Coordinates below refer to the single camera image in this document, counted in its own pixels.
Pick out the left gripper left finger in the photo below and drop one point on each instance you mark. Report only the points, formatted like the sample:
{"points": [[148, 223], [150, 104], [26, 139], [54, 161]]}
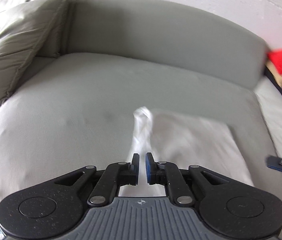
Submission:
{"points": [[113, 177]]}

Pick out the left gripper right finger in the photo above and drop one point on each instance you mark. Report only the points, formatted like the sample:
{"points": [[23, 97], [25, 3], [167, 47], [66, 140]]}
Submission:
{"points": [[169, 175]]}

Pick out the white t-shirt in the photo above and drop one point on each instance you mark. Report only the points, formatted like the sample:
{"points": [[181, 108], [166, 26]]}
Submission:
{"points": [[183, 140]]}

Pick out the grey sofa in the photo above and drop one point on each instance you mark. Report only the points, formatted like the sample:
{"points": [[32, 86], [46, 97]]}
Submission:
{"points": [[117, 56]]}

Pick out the beige folded garment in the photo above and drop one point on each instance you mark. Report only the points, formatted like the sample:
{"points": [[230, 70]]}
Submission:
{"points": [[277, 77]]}

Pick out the front grey throw pillow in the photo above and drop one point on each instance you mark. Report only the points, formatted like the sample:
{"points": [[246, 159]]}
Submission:
{"points": [[23, 31]]}

